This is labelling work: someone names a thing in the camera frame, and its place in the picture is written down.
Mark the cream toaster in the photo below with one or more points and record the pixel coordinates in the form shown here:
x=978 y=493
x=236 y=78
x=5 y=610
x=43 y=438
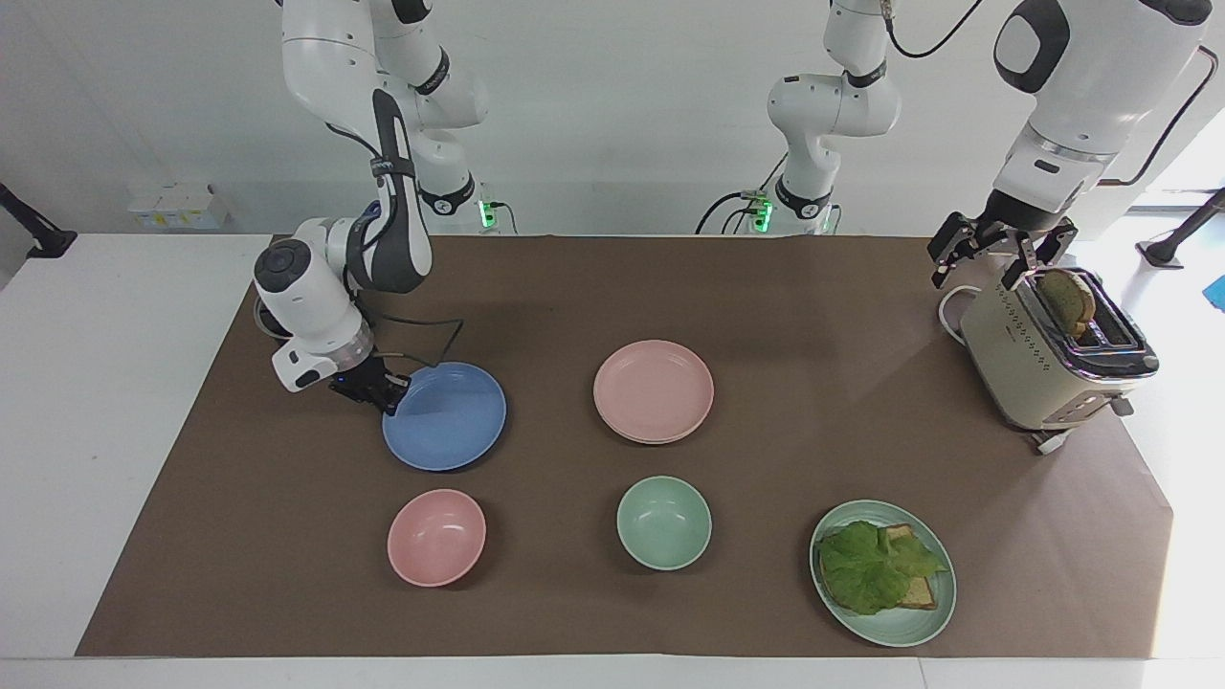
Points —
x=1024 y=373

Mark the pink plate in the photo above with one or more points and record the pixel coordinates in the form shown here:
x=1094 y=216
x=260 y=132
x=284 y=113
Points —
x=654 y=388

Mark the toast slice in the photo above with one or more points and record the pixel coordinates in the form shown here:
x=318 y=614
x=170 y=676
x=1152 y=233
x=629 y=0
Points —
x=921 y=595

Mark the black stand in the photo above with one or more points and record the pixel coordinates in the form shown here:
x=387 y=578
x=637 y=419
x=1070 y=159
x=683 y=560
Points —
x=1172 y=247
x=38 y=239

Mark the green bowl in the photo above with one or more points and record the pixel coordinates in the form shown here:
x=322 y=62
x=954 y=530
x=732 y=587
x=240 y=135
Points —
x=664 y=522

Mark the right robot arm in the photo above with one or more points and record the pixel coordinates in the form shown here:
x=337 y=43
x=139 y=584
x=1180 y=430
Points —
x=316 y=297

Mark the pink bowl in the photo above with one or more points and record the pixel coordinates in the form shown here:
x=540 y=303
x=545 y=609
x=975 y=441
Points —
x=436 y=538

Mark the brown bread slice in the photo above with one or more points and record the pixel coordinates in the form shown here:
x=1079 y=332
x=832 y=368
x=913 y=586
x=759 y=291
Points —
x=1067 y=299

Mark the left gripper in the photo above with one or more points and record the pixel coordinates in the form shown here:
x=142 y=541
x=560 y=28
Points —
x=1016 y=215

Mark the blue plate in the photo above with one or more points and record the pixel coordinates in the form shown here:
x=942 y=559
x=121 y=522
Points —
x=450 y=418

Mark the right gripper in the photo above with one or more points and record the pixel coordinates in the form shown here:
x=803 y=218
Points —
x=356 y=378

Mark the green plate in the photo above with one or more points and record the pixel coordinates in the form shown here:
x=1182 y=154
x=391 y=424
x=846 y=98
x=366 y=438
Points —
x=919 y=622

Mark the green lettuce leaf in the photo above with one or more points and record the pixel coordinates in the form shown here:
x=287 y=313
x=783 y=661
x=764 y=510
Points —
x=866 y=569

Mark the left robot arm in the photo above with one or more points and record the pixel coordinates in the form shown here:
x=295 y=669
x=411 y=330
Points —
x=1091 y=77

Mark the white boxes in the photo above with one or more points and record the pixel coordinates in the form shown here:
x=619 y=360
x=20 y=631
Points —
x=182 y=206

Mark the beige plate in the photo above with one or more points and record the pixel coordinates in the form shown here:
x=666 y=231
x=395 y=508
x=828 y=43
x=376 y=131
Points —
x=655 y=442

